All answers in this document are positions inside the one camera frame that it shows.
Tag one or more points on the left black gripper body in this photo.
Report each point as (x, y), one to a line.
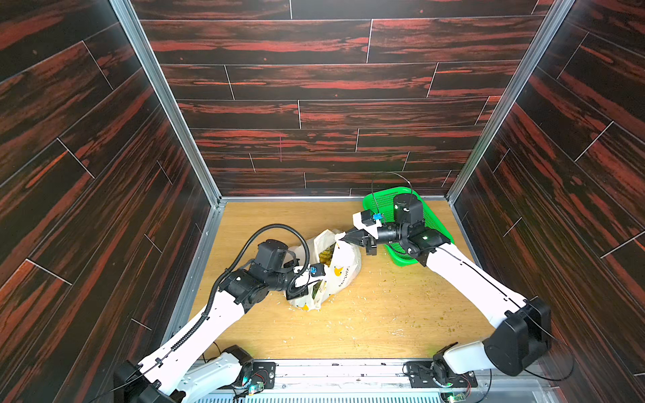
(278, 281)

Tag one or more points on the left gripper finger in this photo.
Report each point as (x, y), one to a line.
(313, 293)
(317, 270)

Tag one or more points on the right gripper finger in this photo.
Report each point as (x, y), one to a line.
(356, 236)
(370, 247)

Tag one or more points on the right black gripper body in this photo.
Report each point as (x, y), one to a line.
(369, 238)

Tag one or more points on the white plastic bag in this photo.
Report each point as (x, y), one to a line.
(346, 265)

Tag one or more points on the yellow pineapple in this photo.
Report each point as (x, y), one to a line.
(326, 256)

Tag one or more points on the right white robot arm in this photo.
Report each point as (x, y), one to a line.
(522, 327)

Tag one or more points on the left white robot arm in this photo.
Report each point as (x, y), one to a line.
(169, 374)

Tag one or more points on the green plastic basket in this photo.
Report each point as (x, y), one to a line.
(383, 202)

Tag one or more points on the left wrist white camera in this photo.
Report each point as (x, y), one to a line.
(305, 279)

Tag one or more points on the wrist white camera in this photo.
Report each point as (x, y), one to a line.
(305, 279)
(366, 221)

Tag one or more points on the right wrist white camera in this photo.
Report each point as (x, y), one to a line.
(366, 221)

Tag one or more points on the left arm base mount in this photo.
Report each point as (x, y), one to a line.
(236, 370)

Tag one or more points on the metal front rail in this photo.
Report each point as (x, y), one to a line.
(352, 380)

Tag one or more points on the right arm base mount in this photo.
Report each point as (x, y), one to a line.
(435, 373)

